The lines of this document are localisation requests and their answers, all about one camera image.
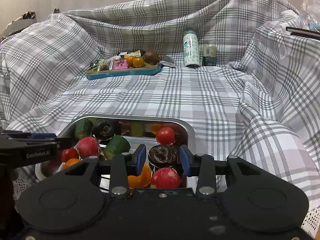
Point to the small orange mandarin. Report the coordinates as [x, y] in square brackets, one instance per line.
[71, 162]

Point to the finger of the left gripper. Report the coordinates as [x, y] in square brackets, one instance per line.
[25, 135]
[37, 141]

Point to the clear date snack packet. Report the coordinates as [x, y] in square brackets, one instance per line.
[105, 65]

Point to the large orange mandarin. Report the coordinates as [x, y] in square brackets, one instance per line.
[141, 181]

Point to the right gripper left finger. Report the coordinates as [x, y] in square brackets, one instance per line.
[120, 167]

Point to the green candy wrapper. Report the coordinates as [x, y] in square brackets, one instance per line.
[95, 63]

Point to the brown passion fruit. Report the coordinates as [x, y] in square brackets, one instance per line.
[151, 57]

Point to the small red radish apple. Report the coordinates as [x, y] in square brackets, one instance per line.
[87, 147]

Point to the steel tray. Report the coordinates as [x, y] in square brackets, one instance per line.
[136, 130]

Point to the orange in tin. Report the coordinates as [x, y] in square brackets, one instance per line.
[130, 60]
[138, 62]

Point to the red tomato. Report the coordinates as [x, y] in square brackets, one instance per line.
[165, 136]
[68, 154]

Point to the green beverage can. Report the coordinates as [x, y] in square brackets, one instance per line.
[209, 55]

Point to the orange in tin back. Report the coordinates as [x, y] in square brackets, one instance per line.
[130, 60]

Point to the large red apple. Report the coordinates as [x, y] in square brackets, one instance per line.
[166, 178]

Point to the dark flat object on armrest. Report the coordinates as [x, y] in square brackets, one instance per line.
[303, 33]

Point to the white box with dark item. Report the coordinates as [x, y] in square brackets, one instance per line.
[16, 26]

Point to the teal gold snack tin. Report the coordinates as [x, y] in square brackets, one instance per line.
[148, 69]

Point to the pink snack packet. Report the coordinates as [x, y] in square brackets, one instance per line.
[120, 64]

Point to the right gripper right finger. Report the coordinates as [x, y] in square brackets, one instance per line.
[205, 168]

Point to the silver foil wrapper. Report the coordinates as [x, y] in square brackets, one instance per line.
[167, 61]

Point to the plastic bag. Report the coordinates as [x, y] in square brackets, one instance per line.
[309, 15]

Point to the plaid sofa cover cloth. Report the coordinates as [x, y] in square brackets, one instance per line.
[260, 102]

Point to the cucumber piece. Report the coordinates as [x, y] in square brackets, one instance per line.
[117, 145]
[83, 129]

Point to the cartoon cat thermos bottle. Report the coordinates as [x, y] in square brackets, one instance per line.
[191, 49]

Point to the orange in tin front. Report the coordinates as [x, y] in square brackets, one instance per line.
[138, 62]

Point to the yellow pastry packet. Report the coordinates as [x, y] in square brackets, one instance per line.
[133, 53]

